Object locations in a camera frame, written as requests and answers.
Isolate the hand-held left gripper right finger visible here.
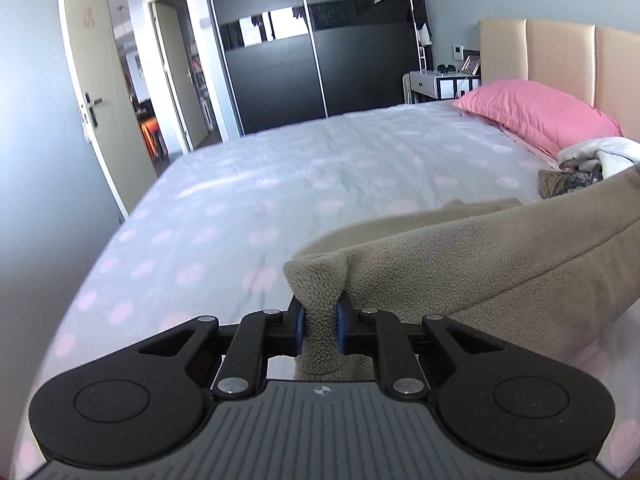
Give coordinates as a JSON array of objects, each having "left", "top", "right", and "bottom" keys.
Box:
[{"left": 336, "top": 294, "right": 506, "bottom": 401}]

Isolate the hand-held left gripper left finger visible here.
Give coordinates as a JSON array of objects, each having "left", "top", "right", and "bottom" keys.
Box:
[{"left": 135, "top": 296, "right": 307, "bottom": 401}]

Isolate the beige fleece jacket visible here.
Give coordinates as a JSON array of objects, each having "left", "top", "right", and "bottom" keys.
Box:
[{"left": 284, "top": 162, "right": 640, "bottom": 381}]

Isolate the grey pink-dotted bedspread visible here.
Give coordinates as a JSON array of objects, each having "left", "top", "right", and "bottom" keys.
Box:
[{"left": 10, "top": 97, "right": 640, "bottom": 480}]

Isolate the orange stool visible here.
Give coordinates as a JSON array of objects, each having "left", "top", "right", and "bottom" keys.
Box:
[{"left": 141, "top": 115, "right": 166, "bottom": 158}]

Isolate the black sliding-door wardrobe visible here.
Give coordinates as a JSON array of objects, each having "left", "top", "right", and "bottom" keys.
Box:
[{"left": 200, "top": 0, "right": 433, "bottom": 136}]

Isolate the white nightstand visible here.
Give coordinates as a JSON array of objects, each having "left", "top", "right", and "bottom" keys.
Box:
[{"left": 402, "top": 70, "right": 482, "bottom": 105}]

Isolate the pink pillow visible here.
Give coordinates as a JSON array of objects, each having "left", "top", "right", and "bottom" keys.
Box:
[{"left": 452, "top": 79, "right": 626, "bottom": 158}]

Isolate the beige room door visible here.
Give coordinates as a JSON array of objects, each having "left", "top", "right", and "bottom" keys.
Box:
[{"left": 56, "top": 0, "right": 161, "bottom": 216}]

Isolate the beige padded headboard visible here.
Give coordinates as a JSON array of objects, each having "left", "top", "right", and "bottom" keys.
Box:
[{"left": 477, "top": 17, "right": 640, "bottom": 138}]

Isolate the metal door handle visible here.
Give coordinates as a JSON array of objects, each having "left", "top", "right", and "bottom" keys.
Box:
[{"left": 80, "top": 92, "right": 104, "bottom": 127}]

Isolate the white door frame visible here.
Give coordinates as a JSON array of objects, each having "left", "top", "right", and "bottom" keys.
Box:
[{"left": 177, "top": 0, "right": 241, "bottom": 148}]

